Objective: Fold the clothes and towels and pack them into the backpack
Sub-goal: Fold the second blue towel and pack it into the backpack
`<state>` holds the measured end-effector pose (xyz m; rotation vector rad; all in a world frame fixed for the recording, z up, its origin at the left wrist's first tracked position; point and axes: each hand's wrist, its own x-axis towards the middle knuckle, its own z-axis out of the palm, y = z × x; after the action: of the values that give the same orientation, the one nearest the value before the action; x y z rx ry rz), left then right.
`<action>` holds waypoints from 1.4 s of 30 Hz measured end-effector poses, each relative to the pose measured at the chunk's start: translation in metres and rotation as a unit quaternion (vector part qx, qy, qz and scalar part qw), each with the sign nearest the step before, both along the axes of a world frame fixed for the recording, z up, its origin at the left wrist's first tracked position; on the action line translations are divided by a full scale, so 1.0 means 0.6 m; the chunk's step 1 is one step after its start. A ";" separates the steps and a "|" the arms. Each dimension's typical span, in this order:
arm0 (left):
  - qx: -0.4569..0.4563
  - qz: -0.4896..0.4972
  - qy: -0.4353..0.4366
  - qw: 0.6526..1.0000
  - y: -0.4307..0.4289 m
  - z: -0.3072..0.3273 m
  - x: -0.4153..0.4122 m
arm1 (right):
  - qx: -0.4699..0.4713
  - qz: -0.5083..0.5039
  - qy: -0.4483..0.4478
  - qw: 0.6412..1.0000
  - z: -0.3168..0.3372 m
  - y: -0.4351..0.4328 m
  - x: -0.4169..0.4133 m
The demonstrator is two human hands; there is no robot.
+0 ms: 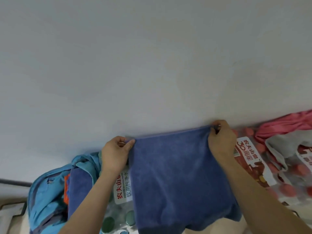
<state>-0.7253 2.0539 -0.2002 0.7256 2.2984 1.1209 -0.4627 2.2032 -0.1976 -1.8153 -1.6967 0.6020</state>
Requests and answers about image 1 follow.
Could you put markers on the stack of water bottle packs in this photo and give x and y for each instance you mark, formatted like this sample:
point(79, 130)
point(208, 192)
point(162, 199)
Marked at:
point(268, 173)

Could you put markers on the orange t-shirt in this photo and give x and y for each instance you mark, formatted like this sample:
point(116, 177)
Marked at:
point(66, 190)

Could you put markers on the person's left forearm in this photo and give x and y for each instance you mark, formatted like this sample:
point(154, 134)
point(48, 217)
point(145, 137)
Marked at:
point(90, 204)

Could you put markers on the white panel leaning on wall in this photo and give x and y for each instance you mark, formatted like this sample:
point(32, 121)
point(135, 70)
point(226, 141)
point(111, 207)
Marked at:
point(12, 190)

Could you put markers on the person's right hand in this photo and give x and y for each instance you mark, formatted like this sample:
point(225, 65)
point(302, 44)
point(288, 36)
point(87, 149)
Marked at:
point(221, 143)

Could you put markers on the person's right forearm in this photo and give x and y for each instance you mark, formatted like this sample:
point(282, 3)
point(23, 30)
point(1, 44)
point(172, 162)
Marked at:
point(268, 199)

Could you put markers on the white leg machine frame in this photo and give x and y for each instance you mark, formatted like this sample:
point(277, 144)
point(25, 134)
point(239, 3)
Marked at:
point(12, 216)

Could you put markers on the person's left hand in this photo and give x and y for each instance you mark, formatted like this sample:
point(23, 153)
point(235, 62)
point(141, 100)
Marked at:
point(114, 155)

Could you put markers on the light blue backpack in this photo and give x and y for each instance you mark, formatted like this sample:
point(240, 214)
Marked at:
point(46, 197)

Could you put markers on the grey-blue towel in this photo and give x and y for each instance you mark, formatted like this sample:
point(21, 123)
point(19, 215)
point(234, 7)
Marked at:
point(78, 190)
point(180, 182)

